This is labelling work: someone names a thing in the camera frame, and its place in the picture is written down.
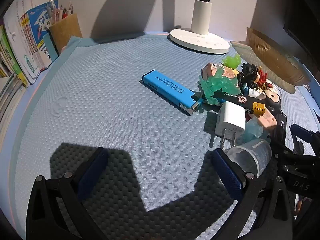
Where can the brown pencil holder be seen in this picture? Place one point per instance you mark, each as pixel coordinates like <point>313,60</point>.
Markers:
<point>66,32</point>

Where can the pink holed block toy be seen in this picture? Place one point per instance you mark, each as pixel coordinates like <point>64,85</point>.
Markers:
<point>267,120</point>

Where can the stack of books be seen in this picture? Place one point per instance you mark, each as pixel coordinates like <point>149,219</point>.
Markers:
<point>8,100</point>

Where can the amber ribbed glass bowl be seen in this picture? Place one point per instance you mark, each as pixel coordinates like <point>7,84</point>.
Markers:
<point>275,55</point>

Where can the black-haired figurine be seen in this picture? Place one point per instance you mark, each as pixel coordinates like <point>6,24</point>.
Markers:
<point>250,73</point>

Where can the pink small box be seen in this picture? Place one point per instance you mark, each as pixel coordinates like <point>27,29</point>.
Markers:
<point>210,70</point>

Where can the light blue small box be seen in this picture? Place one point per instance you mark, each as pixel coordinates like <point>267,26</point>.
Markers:
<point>51,48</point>

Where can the teal translucent splash toy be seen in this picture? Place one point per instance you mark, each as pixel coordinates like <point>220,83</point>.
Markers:
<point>217,85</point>

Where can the bunch of pens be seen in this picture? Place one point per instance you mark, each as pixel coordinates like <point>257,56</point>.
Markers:
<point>61,11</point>

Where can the lime green translucent toy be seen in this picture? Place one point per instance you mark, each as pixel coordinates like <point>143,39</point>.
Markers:
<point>232,61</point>

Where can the blue rectangular power bank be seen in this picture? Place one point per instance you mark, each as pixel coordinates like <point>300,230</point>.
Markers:
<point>170,90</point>

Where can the pale blue translucent toy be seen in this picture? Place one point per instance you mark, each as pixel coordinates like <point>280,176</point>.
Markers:
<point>255,130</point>

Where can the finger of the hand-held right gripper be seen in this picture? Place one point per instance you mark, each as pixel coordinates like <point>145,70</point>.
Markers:
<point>287,152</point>
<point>301,133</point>

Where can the black monitor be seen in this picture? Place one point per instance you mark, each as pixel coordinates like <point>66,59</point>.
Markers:
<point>305,17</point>

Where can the green spine book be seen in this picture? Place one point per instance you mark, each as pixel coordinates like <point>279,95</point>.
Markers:
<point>8,55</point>

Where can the clear measuring cup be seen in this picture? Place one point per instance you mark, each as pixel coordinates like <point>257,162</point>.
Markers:
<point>250,152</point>

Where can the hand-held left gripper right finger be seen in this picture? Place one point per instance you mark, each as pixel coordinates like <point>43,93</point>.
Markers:
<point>226,175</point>

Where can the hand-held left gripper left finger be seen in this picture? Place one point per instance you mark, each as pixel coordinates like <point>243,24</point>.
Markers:
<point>92,173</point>

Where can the brown cartoon figurine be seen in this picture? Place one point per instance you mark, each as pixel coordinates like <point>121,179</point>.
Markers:
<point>272,98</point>

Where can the white desk lamp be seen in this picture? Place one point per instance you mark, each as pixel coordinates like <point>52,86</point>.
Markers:
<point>200,40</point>

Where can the blue textured mat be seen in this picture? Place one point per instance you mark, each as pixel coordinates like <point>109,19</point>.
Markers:
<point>112,120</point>

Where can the blue cover workbook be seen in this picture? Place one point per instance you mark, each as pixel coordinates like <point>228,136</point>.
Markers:
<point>37,35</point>

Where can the white charger plug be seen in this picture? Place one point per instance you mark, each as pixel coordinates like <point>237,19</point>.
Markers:
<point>230,120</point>

